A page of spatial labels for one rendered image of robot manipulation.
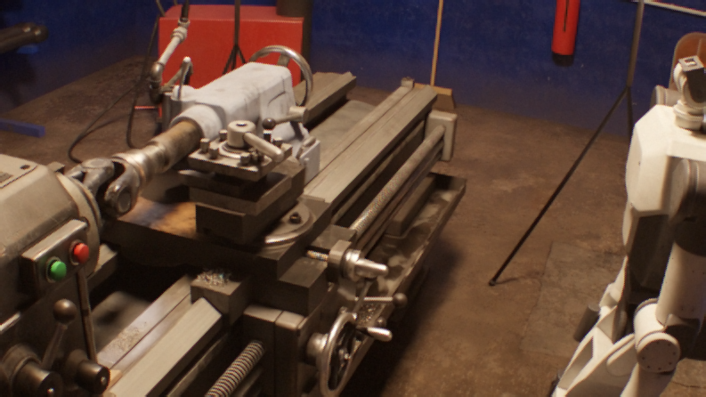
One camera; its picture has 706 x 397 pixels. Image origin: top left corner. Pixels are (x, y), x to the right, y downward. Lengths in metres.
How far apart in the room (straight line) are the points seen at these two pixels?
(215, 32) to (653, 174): 3.63
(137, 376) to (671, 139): 1.06
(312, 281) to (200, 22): 3.13
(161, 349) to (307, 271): 0.40
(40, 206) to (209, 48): 3.68
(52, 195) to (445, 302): 2.47
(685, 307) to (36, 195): 1.02
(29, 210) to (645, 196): 0.99
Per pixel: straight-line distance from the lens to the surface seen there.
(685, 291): 1.33
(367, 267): 1.77
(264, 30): 4.68
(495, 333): 3.26
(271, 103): 2.16
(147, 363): 1.57
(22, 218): 1.11
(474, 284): 3.58
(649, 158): 1.40
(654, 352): 1.36
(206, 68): 4.79
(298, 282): 1.76
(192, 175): 1.73
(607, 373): 1.63
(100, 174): 1.60
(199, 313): 1.71
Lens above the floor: 1.78
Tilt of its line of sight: 25 degrees down
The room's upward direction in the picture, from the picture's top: 4 degrees clockwise
